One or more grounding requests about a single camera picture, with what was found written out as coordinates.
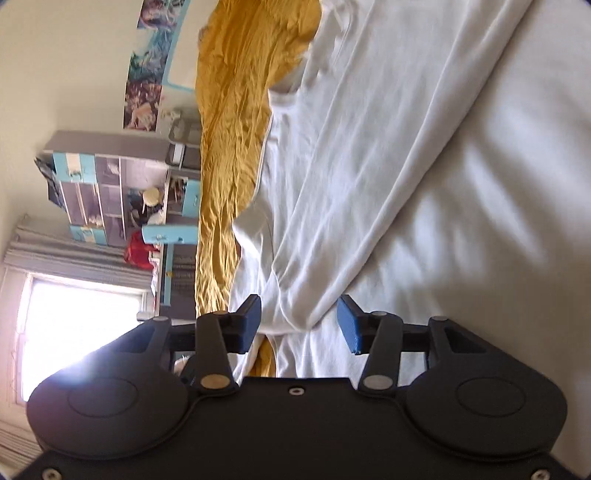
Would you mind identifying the white sweatshirt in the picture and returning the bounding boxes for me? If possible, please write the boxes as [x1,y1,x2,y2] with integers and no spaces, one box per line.
[230,1,590,474]

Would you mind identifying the red bag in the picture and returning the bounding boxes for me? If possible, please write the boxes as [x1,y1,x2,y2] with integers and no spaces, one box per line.
[123,230,159,271]

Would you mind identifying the white and blue desk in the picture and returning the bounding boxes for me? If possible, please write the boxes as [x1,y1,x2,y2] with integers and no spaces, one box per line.
[141,173,200,323]

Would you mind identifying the round white lamp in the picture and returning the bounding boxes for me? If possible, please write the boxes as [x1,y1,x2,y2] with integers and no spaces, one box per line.
[142,187,162,207]

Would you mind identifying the grey metal shelf rack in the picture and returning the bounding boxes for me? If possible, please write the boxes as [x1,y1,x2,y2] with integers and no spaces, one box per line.
[166,109,201,170]

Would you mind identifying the grey window curtain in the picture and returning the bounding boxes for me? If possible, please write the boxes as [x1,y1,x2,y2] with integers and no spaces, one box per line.
[3,215,152,291]

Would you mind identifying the white and blue headboard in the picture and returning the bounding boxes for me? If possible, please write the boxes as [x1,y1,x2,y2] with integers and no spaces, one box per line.
[162,0,216,92]

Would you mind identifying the mustard yellow quilt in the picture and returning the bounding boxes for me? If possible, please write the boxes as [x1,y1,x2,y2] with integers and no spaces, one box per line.
[193,0,324,378]

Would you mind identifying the blue and grey wall shelf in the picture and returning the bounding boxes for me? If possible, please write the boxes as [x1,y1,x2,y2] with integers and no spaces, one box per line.
[43,130,170,248]

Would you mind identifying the anime wall posters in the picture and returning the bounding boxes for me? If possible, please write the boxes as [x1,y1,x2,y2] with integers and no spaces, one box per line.
[122,0,185,132]

